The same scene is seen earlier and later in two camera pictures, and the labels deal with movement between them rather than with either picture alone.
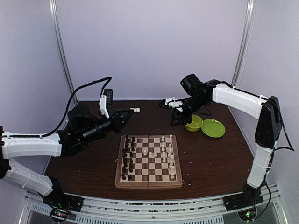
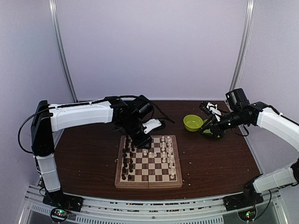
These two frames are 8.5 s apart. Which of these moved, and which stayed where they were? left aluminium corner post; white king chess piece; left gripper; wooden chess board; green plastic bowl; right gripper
Moved: right gripper; left gripper
Stayed: green plastic bowl; wooden chess board; left aluminium corner post; white king chess piece
